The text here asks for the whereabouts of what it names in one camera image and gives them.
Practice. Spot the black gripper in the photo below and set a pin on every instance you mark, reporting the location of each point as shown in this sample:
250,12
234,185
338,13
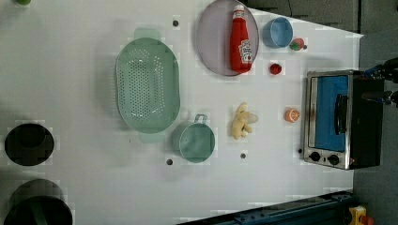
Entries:
385,72

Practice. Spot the plush peeled banana toy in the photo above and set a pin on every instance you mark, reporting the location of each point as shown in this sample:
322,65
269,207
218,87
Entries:
243,119

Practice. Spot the black toaster oven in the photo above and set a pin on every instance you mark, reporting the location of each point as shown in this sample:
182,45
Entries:
343,126

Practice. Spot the large strawberry toy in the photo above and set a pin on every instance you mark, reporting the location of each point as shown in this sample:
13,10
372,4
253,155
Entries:
297,44

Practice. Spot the orange slice toy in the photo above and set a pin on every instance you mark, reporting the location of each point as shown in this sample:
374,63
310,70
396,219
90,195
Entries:
291,115

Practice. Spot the small red strawberry toy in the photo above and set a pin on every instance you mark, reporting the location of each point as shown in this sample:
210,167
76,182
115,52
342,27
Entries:
275,69

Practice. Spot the blue bowl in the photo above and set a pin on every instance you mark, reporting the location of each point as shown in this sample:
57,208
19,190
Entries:
277,33

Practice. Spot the red ketchup bottle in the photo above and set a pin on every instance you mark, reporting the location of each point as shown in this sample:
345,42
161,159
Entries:
241,54

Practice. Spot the grey round plate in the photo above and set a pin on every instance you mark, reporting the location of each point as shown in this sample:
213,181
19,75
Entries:
214,31

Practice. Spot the green perforated colander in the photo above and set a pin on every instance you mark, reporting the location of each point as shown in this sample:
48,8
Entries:
147,85

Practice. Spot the black and green cylinder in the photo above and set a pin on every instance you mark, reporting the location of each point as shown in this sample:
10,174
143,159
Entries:
38,202

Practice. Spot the blue metal frame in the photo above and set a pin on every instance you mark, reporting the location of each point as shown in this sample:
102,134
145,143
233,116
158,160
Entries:
328,209

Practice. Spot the green cup with handle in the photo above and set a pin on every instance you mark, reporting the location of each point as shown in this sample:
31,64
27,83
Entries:
194,140

